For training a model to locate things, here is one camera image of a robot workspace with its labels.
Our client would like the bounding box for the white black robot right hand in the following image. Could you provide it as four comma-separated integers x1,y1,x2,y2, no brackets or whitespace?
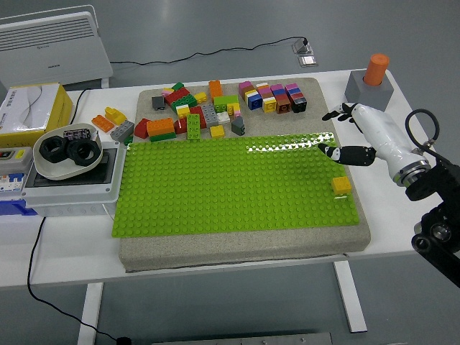
317,102,415,180

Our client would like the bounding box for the green studded baseplate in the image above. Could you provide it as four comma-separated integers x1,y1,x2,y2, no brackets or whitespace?
111,132,362,239

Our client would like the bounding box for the long orange toy brick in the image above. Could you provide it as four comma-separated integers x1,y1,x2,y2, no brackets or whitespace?
208,79,224,100

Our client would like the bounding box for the long grey toy brick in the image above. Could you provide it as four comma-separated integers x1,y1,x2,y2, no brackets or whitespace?
201,103,220,127

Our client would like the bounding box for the red square toy brick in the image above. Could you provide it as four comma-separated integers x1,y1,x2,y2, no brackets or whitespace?
189,106,208,129

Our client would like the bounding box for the long green toy brick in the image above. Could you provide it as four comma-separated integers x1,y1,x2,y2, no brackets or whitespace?
185,114,203,140

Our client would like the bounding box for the long red toy brick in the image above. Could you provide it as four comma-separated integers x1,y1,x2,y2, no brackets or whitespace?
164,86,191,106

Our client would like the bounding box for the large orange toy brick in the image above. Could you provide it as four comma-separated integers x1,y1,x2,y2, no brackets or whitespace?
146,117,176,137

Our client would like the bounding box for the light grey toy brick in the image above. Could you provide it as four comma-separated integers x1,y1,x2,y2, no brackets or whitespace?
109,120,136,142

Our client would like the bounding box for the yellow sloped toy brick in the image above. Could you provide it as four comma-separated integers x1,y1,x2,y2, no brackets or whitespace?
103,106,128,126

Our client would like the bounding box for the orange flat toy brick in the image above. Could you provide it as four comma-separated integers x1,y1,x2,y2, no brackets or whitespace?
91,114,116,134

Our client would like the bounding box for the grey cube holder block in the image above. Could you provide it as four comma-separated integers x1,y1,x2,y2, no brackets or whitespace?
344,70,395,113

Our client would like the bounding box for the orange cylinder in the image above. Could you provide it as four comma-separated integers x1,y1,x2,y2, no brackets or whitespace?
362,53,390,86

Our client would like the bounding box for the brick stack with black end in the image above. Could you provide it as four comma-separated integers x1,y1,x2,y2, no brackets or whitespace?
284,83,308,114

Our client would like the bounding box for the brick stack with brown end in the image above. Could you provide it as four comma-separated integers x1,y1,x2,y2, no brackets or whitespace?
270,83,292,115

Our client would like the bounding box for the open metal floor socket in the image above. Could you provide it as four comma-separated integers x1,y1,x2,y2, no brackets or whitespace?
291,37,316,55

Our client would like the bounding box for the brick stack with yellow end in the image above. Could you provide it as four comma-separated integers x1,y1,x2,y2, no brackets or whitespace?
255,82,277,114

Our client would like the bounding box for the brick stack with blue end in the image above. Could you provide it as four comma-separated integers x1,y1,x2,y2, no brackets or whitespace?
238,80,263,111

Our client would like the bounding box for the dark grey sloped brick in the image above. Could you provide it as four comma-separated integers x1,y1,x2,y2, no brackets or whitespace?
230,116,247,136

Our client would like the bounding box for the lime green long brick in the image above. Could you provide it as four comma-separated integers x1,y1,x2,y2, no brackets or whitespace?
213,95,240,107

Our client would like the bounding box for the white table leg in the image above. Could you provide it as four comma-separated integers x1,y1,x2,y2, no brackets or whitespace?
77,282,104,345
333,261,368,334

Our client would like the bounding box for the grey-brown foam mat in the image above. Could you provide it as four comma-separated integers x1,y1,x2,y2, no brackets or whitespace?
118,77,372,273

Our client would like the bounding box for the dark green long brick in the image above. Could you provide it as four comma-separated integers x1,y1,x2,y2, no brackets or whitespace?
170,95,198,111

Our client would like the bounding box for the large black hex nut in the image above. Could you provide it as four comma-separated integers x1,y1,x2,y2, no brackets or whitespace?
66,139,100,167
39,135,70,165

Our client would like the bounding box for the small black purple component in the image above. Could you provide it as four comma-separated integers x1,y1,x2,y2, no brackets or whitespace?
63,127,91,141

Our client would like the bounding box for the grey electrical junction box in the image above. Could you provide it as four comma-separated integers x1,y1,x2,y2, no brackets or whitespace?
21,140,127,218

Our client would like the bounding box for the white shallow bowl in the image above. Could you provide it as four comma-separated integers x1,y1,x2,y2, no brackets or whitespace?
32,121,104,181

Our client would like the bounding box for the white panel heater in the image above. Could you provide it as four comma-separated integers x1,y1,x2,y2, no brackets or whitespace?
0,5,114,89

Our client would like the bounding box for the yellow tissue box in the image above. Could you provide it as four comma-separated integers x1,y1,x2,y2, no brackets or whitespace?
0,82,75,147

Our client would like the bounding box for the grey circuit breaker box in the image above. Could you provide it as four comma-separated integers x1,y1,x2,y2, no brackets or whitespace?
0,146,34,193

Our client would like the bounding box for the blue plastic bin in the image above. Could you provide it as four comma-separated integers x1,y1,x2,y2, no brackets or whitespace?
0,198,39,217

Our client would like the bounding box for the black floor cable with plug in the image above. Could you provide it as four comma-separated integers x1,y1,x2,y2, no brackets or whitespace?
109,35,311,68

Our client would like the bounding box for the black power cable with plug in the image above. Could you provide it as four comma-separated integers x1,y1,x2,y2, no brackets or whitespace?
27,88,132,345

